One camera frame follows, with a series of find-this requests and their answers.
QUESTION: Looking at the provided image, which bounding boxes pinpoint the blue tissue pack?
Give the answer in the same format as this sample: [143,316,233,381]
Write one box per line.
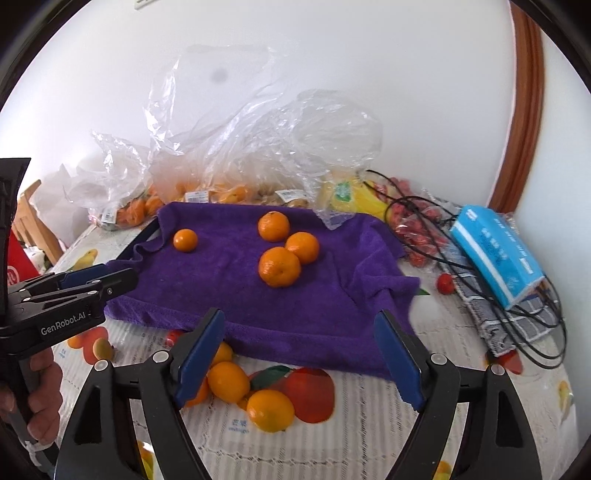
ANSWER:
[449,205,546,311]

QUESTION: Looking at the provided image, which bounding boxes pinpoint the clear bag of mandarins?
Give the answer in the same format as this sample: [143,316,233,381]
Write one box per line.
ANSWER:
[145,44,278,204]
[65,130,167,232]

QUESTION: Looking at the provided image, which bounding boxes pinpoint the clear bag of brown fruit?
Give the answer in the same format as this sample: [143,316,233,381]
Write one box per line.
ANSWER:
[249,90,384,232]

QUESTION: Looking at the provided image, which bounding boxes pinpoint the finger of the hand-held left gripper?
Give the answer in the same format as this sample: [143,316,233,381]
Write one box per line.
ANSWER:
[18,264,108,297]
[11,268,139,320]

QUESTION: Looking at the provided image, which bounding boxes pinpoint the brown wooden door frame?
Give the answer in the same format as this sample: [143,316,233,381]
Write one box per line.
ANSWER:
[487,2,546,215]

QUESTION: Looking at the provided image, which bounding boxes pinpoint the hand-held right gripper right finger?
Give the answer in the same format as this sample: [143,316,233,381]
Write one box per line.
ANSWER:
[374,310,543,480]

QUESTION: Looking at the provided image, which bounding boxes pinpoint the person's left hand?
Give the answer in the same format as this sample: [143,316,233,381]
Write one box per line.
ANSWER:
[0,348,64,444]

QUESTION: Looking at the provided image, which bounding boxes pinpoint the bag of red fruit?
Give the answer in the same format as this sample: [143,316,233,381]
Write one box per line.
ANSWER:
[369,178,458,268]

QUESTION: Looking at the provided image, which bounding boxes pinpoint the purple towel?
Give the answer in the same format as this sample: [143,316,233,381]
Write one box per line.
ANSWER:
[104,200,421,381]

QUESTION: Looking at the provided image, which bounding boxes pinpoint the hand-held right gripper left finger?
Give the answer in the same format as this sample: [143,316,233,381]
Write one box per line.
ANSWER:
[58,307,227,480]

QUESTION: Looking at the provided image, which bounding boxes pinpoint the wrapped banana bunch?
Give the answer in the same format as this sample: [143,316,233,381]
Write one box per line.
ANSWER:
[318,171,393,222]

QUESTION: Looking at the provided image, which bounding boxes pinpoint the black cable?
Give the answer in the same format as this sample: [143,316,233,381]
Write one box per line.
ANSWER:
[365,168,568,370]

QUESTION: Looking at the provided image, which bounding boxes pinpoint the white plastic bag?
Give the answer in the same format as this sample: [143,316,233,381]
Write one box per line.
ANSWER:
[30,159,107,232]

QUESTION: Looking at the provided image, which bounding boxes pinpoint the grey checkered cloth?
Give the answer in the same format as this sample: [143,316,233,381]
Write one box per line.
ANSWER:
[436,249,561,356]

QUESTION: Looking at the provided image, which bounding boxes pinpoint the wooden chair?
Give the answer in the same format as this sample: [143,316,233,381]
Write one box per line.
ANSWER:
[11,179,65,266]

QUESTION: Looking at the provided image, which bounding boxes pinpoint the red paper bag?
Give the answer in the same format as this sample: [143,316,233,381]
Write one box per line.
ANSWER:
[7,231,42,296]

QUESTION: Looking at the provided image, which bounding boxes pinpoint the black tray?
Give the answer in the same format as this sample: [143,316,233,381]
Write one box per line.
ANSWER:
[117,217,160,264]

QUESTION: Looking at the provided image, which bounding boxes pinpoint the small orange mandarin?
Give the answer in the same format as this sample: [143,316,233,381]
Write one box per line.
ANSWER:
[173,229,199,253]

